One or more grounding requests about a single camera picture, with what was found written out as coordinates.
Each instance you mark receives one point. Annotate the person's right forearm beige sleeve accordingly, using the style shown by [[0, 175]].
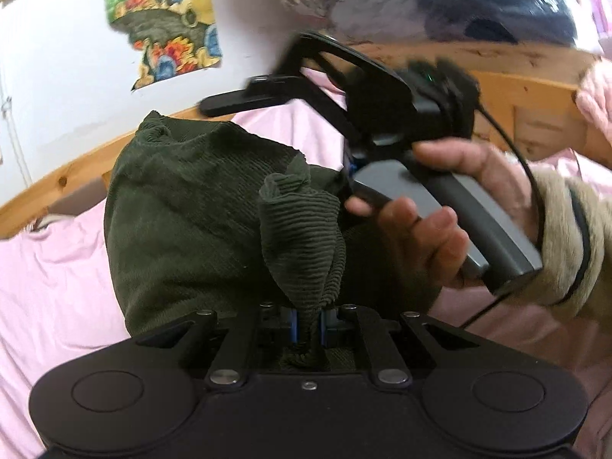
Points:
[[573, 248]]

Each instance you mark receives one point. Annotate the person's right hand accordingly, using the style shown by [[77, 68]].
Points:
[[430, 244]]

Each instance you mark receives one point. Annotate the colourful flame print wall poster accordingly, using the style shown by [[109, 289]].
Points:
[[162, 24]]

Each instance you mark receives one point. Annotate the pink fuzzy cloth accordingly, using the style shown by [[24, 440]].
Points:
[[596, 103]]

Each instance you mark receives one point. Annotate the pink bed sheet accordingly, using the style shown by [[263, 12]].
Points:
[[48, 306]]

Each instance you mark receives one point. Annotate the grey cloth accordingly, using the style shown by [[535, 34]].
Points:
[[373, 7]]

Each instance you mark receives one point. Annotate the white wall conduit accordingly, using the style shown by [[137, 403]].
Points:
[[8, 119]]

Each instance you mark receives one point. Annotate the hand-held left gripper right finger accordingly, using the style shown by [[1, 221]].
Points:
[[324, 331]]

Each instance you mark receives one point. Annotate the wooden bed frame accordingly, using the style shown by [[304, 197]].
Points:
[[526, 119]]

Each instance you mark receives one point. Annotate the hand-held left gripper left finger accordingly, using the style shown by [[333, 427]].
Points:
[[292, 331]]

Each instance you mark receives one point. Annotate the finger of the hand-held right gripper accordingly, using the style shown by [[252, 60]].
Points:
[[330, 45], [229, 103]]

